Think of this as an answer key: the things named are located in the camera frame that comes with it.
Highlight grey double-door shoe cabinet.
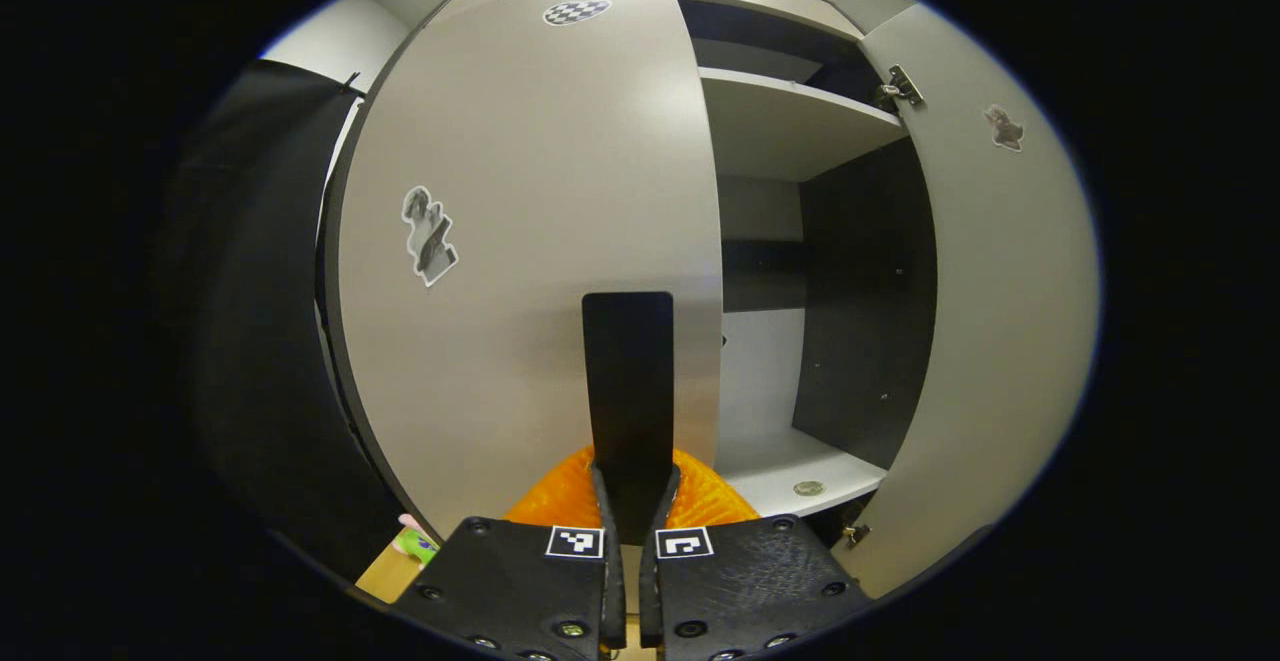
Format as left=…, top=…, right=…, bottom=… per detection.
left=315, top=0, right=941, bottom=552

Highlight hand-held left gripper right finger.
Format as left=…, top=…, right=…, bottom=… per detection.
left=640, top=446, right=873, bottom=661

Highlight pink starfish plush toy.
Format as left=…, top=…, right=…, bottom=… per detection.
left=392, top=513, right=442, bottom=568

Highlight black backdrop cloth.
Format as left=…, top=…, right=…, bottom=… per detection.
left=150, top=59, right=441, bottom=582

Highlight grey cabinet door cube stickers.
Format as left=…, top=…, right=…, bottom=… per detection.
left=830, top=3, right=1101, bottom=600

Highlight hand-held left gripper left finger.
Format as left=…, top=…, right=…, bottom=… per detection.
left=393, top=446, right=626, bottom=661

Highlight white cabinet shelf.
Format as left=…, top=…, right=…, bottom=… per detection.
left=713, top=428, right=889, bottom=520
left=697, top=68, right=909, bottom=183

